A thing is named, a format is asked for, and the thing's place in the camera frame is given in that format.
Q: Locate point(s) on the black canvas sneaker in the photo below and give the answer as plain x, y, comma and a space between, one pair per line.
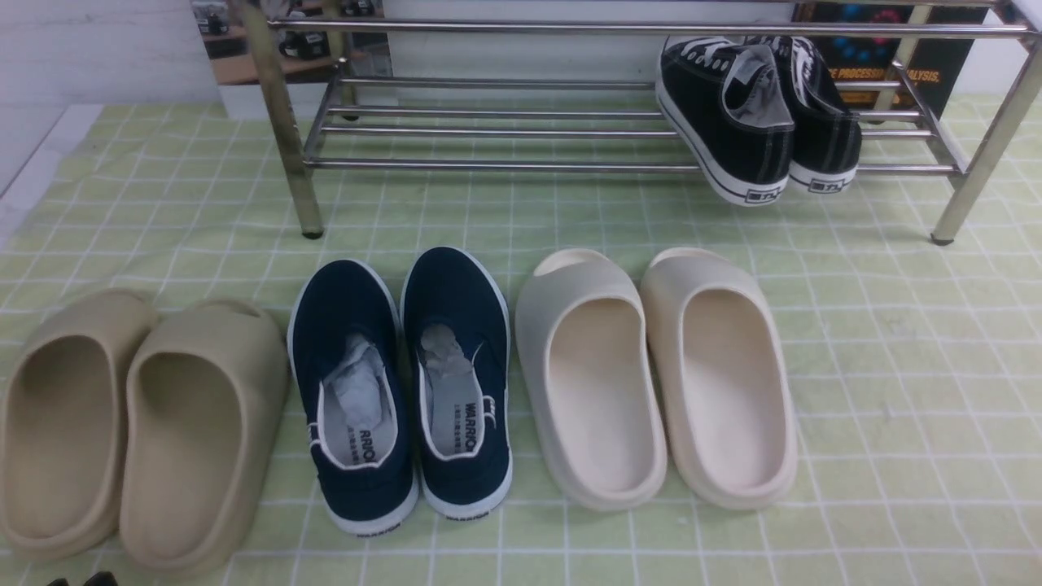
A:
827, 134
725, 101

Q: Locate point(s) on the navy slip-on shoe right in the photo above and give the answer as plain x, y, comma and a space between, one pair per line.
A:
456, 326

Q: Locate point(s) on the navy slip-on shoe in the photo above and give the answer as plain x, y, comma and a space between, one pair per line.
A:
342, 341
456, 326

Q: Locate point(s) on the navy slip-on shoe left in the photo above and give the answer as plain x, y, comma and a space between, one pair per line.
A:
342, 341

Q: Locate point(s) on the silver metal shoe rack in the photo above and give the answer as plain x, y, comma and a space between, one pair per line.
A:
898, 98

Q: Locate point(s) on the cream slide slipper left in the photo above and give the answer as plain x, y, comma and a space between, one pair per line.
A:
580, 332

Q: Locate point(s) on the cream slide slipper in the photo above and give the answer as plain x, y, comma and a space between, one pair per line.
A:
728, 407
580, 332

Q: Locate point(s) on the cream slide slipper right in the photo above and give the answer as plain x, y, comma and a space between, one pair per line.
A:
728, 407

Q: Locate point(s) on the photo card box left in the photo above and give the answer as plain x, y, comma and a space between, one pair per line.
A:
308, 58

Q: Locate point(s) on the tan slide slipper inner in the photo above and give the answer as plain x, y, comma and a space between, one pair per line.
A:
204, 397

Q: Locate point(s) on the tan slide slipper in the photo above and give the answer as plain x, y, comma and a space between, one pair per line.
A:
204, 397
64, 424

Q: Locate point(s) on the green checkered tablecloth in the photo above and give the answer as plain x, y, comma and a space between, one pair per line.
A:
915, 369

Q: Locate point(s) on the black image processing book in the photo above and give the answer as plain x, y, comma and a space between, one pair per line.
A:
934, 65

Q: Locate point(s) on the tan slide slipper far left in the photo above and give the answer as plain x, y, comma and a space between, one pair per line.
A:
64, 424

